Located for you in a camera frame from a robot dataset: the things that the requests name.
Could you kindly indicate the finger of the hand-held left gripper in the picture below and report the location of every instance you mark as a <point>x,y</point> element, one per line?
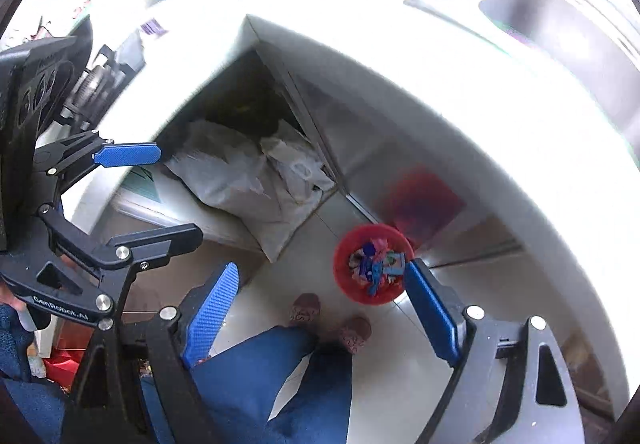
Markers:
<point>127,154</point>
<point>160,239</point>

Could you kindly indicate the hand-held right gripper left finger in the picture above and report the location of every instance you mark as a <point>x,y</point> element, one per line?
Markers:
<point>210,314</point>

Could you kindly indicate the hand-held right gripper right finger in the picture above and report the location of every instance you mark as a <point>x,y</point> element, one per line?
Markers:
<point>432,314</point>

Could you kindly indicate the red trash bin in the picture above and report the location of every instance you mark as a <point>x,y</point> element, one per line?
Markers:
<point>360,296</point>

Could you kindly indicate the person's left hand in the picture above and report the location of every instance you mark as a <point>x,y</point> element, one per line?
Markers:
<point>7,296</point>

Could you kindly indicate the black gas stove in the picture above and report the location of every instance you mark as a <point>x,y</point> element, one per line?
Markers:
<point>90,84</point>

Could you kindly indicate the person's right slipper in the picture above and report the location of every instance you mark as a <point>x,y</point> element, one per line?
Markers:
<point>356,331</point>

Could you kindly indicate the person's slipper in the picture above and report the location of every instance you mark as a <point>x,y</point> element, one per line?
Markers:
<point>305,309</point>
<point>356,331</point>

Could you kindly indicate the grey sack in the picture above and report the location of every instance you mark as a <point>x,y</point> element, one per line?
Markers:
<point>235,184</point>

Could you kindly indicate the person's left slipper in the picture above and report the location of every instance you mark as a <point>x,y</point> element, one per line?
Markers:
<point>305,309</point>

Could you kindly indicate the dark wok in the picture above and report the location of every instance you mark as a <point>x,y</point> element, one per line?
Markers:
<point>82,41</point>

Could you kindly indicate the person's right leg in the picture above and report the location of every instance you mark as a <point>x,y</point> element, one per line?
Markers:
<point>320,399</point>

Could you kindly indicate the steel cabinet door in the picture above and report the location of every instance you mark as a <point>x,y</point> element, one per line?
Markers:
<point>360,124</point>

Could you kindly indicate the stainless steel sink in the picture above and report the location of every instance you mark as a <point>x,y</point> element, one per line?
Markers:
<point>550,34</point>

